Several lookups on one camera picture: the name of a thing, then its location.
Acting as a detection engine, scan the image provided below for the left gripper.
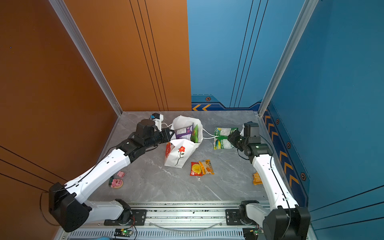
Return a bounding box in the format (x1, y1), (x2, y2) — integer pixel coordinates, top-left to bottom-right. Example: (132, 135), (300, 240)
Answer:
(144, 127), (176, 151)

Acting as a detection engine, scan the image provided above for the green white snack packet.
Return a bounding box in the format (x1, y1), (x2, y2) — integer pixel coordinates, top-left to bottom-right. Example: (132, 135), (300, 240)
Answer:
(214, 127), (238, 150)

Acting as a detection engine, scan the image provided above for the white paper bag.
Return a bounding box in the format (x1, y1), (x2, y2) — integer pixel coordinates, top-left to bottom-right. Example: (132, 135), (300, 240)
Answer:
(165, 116), (215, 168)

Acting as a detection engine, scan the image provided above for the purple snack packet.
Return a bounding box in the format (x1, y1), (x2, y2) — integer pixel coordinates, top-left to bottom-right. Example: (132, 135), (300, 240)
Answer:
(175, 124), (194, 141)

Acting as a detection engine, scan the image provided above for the small orange snack packet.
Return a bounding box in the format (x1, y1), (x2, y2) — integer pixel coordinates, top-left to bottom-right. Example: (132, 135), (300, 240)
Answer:
(253, 173), (263, 186)

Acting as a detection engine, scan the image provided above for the yellow orange snack packet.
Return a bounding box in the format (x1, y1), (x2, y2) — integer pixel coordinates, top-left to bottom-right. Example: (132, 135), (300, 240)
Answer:
(199, 160), (215, 175)

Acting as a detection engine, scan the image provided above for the green snack bag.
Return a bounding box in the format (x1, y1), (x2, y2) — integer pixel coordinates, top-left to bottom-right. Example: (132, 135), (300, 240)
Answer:
(191, 125), (199, 143)

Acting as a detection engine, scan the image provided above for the red yellow snack packet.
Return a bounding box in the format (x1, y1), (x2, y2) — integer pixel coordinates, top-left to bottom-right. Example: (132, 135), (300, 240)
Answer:
(190, 162), (204, 176)

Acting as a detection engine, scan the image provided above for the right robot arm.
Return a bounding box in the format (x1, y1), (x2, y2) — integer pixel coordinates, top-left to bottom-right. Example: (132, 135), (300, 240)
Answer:
(228, 122), (311, 240)

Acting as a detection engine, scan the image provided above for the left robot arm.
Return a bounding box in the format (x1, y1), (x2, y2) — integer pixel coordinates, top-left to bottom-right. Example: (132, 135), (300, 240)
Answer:
(48, 119), (175, 233)

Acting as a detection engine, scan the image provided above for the small pink block toy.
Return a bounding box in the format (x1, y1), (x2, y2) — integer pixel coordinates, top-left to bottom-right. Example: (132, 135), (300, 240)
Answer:
(117, 171), (125, 178)

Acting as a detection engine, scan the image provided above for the pink pig toy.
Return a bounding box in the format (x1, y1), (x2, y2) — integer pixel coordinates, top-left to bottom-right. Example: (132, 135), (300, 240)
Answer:
(110, 179), (124, 189)

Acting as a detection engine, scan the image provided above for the green circuit board right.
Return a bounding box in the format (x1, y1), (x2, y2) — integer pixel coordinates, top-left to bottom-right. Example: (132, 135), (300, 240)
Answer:
(243, 228), (265, 240)

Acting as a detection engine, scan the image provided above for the green circuit board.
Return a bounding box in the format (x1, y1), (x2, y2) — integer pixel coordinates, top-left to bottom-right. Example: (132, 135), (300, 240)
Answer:
(114, 228), (134, 238)
(243, 228), (265, 240)

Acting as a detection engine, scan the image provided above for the green circuit board left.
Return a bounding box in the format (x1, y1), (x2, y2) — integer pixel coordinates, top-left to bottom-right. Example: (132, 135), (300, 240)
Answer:
(114, 228), (134, 238)

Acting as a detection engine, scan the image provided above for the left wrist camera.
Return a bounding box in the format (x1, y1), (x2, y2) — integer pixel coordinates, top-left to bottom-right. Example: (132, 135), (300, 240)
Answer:
(150, 113), (164, 132)

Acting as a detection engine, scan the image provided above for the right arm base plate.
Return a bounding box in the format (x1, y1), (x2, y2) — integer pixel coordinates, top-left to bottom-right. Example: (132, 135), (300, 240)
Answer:
(225, 208), (269, 226)

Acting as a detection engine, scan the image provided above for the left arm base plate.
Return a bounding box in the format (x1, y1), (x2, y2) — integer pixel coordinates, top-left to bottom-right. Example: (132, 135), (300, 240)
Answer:
(104, 210), (147, 227)

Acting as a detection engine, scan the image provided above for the aluminium frame rail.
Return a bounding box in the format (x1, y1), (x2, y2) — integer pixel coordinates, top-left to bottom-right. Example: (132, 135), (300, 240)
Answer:
(53, 200), (319, 240)

